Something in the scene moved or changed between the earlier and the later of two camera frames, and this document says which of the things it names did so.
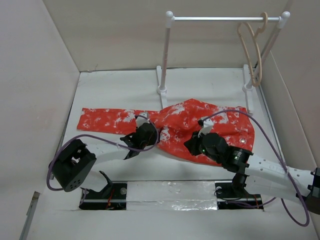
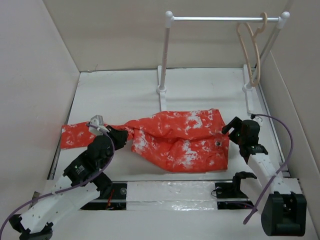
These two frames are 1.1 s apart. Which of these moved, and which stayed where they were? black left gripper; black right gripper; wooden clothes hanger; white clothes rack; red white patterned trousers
Moved: black right gripper; black left gripper; red white patterned trousers
Stayed: wooden clothes hanger; white clothes rack
